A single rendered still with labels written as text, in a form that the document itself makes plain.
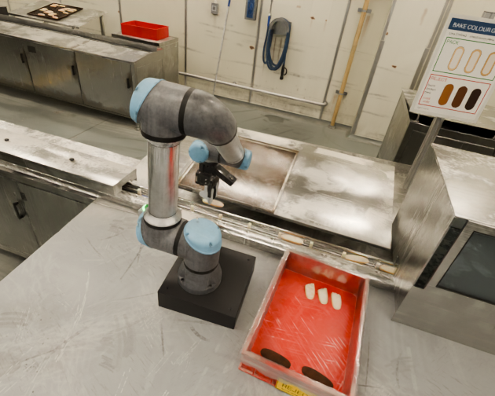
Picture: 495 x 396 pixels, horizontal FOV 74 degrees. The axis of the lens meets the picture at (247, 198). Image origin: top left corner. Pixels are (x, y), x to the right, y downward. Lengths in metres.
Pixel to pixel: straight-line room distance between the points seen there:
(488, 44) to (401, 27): 2.64
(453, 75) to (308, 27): 3.17
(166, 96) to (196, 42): 4.62
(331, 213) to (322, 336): 0.60
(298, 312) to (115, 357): 0.61
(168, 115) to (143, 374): 0.72
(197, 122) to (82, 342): 0.76
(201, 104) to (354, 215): 1.03
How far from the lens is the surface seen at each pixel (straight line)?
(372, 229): 1.58
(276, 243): 1.40
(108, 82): 4.26
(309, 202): 1.60
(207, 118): 0.78
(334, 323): 1.26
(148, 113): 0.83
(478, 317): 1.34
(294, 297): 1.27
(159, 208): 0.98
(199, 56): 5.43
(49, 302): 1.31
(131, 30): 4.93
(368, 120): 4.75
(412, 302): 1.29
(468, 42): 1.92
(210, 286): 1.15
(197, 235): 1.00
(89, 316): 1.24
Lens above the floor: 1.80
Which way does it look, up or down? 35 degrees down
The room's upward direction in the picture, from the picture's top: 8 degrees clockwise
